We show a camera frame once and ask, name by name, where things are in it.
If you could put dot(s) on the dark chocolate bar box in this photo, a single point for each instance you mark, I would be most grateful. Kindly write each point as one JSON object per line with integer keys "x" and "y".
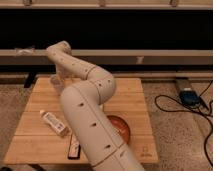
{"x": 74, "y": 148}

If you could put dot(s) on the white tube bottle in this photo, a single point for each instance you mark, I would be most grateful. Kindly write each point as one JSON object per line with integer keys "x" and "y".
{"x": 56, "y": 125}

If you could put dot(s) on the orange bowl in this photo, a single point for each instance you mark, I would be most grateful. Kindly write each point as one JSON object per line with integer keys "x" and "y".
{"x": 121, "y": 127}

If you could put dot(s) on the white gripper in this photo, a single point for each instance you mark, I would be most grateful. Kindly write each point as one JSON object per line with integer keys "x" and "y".
{"x": 63, "y": 73}

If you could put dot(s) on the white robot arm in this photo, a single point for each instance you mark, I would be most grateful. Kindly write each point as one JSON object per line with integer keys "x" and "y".
{"x": 80, "y": 102}

